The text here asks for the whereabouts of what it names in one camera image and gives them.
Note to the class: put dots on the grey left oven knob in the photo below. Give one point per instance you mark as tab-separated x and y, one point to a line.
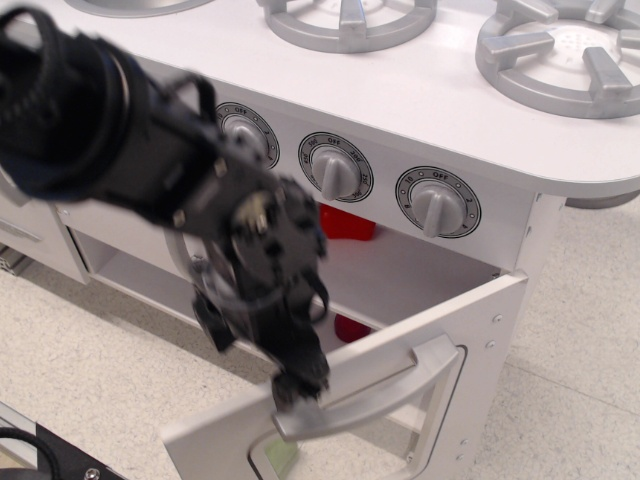
243	123

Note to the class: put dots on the white toy kitchen unit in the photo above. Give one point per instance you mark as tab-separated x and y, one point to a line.
422	103

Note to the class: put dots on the green toy bell pepper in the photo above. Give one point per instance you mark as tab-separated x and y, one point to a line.
282	457

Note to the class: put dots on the silver cabinet door handle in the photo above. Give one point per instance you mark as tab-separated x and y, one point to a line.
188	257

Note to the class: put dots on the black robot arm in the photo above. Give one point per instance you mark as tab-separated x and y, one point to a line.
81	120

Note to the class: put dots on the red toy item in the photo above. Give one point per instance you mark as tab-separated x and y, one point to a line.
349	330
338	224

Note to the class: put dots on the grey middle oven knob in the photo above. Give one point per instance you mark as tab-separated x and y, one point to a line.
335	167

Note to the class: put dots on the grey oven knob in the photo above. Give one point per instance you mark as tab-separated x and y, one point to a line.
243	123
438	202
335	167

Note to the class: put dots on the grey stove burner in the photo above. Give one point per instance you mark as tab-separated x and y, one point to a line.
577	59
349	27

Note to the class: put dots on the aluminium frame rail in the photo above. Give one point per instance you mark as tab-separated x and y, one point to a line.
17	453

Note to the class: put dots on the grey right oven knob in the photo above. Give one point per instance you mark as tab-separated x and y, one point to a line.
438	202

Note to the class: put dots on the red toy upper item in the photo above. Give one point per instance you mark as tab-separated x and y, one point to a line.
338	224

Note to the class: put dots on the white toy oven door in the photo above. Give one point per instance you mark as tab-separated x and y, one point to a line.
407	402

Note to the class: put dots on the red toy lower item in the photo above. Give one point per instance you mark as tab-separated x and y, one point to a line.
349	330

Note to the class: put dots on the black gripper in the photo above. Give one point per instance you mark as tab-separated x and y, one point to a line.
279	323

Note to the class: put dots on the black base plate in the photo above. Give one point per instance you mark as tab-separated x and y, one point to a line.
57	458

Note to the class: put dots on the grey middle stove burner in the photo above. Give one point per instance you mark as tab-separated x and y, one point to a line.
349	27

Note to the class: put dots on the grey right stove burner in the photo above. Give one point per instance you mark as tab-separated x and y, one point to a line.
577	59

